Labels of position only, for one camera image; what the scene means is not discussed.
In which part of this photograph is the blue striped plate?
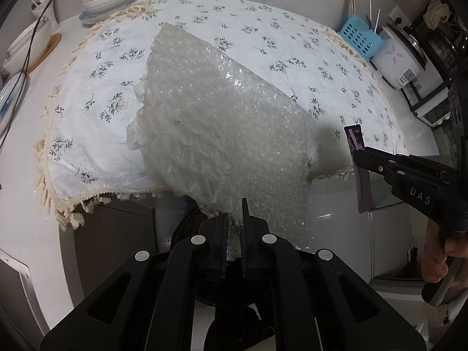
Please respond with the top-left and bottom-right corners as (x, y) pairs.
(0, 72), (28, 136)

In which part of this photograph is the white bowl blue rim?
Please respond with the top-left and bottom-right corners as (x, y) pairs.
(81, 0), (138, 14)

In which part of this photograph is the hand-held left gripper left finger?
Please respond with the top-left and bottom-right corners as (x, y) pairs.
(39, 213), (230, 351)

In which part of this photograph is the person's right hand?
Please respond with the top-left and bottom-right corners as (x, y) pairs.
(422, 221), (468, 285)

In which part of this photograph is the purple wrapper strip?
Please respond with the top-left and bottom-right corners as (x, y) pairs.
(344, 124), (375, 214)

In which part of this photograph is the black cable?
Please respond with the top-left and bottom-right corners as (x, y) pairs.
(0, 0), (70, 191)

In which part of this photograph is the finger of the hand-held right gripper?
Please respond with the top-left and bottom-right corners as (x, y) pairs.
(366, 147), (458, 182)
(352, 147), (407, 188)

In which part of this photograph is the white floral tablecloth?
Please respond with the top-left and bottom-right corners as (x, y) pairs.
(33, 0), (410, 231)

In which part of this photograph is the white wall socket with plug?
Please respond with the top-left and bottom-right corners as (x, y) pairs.
(388, 5), (412, 27)

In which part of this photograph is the blue plastic basket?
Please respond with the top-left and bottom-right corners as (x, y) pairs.
(338, 14), (388, 61)

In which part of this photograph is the black trash bin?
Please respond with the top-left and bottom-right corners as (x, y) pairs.
(170, 207), (278, 351)

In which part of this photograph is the wooden coaster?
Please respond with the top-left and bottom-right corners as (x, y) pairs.
(25, 33), (63, 74)

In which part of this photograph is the white paper cup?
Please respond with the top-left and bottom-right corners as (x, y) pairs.
(31, 2), (60, 32)

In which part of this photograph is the clear bubble wrap sheet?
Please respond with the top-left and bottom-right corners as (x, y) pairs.
(126, 22), (330, 253)

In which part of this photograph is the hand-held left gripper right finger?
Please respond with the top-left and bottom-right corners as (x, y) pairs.
(240, 197), (426, 351)

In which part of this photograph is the white rice cooker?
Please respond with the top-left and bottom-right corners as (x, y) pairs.
(371, 22), (428, 90)

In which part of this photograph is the black and white toaster oven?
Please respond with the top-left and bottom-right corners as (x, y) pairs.
(400, 18), (462, 127)

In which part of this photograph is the cream knitted flower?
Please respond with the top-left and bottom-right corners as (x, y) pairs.
(424, 0), (451, 30)

